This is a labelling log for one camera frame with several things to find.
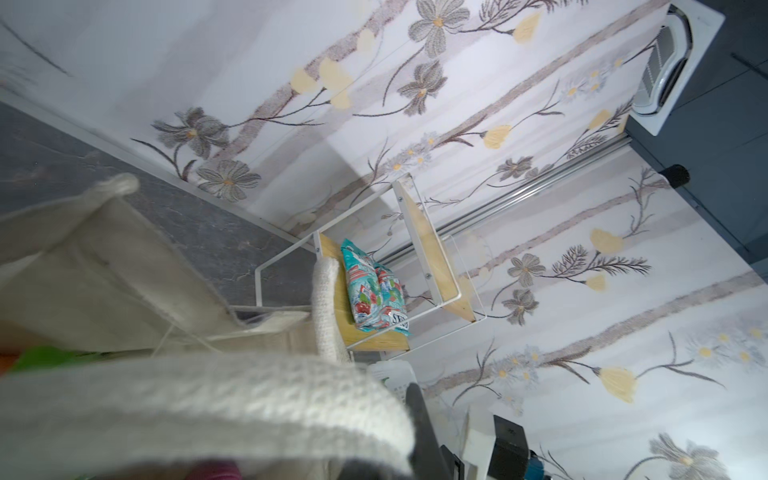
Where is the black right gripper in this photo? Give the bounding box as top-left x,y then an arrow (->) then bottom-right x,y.
487,415 -> 530,480

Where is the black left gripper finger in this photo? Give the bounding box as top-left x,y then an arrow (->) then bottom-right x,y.
406,383 -> 452,480

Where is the white wooden shelf rack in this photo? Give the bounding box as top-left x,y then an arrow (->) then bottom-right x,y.
254,174 -> 486,357

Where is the cream canvas tote bag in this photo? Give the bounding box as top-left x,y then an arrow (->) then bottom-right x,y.
1,174 -> 416,479

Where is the white plastic basket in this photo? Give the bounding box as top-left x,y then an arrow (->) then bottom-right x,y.
366,360 -> 417,403

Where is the red green candy bag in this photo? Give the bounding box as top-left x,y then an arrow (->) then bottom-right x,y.
340,239 -> 389,332

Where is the Fox's candy bag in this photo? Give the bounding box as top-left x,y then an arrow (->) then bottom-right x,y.
375,264 -> 410,336

